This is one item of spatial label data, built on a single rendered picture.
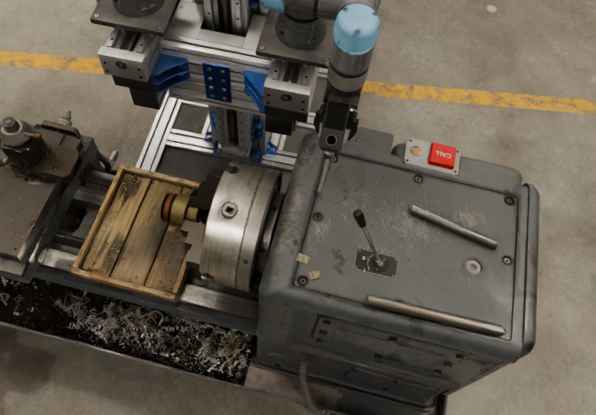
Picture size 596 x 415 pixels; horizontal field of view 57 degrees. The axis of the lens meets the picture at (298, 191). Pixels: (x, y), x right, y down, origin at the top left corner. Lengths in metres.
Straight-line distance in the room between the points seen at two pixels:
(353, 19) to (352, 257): 0.51
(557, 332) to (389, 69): 1.61
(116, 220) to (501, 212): 1.05
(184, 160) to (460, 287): 1.61
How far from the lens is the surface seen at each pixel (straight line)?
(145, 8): 1.74
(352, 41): 0.96
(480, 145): 3.07
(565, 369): 2.74
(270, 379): 1.85
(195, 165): 2.54
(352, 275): 1.19
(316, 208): 1.25
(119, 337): 1.90
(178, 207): 1.41
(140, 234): 1.65
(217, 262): 1.30
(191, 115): 2.69
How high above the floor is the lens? 2.36
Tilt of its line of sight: 61 degrees down
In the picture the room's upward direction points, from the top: 8 degrees clockwise
